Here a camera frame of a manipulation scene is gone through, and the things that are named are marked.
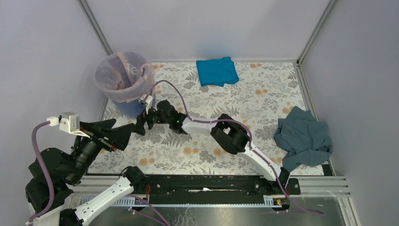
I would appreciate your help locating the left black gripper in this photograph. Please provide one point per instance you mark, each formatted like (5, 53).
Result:
(119, 136)

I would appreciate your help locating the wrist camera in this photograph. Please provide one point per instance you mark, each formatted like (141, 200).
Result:
(68, 122)
(147, 101)

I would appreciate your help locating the teal folded cloth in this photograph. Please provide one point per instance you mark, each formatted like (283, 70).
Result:
(217, 72)

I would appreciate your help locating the pink plastic trash bag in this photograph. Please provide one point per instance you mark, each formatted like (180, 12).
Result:
(124, 76)

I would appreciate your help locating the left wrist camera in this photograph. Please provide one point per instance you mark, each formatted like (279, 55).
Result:
(68, 122)

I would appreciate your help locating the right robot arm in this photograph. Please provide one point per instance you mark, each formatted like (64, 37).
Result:
(231, 135)

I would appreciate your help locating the floral patterned table mat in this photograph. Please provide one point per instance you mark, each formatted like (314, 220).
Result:
(264, 93)

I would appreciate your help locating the white slotted cable duct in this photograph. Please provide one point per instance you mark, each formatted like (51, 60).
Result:
(197, 200)

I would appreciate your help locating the blue plastic trash bin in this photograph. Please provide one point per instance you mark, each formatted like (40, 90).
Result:
(130, 109)

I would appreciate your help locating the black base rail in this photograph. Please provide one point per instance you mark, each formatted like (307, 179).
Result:
(214, 186)

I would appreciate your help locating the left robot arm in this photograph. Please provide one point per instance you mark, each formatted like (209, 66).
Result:
(55, 171)

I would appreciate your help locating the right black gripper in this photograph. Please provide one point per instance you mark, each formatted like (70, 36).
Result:
(139, 128)

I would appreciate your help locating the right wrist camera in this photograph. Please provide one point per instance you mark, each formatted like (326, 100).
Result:
(147, 101)

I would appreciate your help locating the dark blue crumpled cloth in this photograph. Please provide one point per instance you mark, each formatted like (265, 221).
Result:
(304, 138)

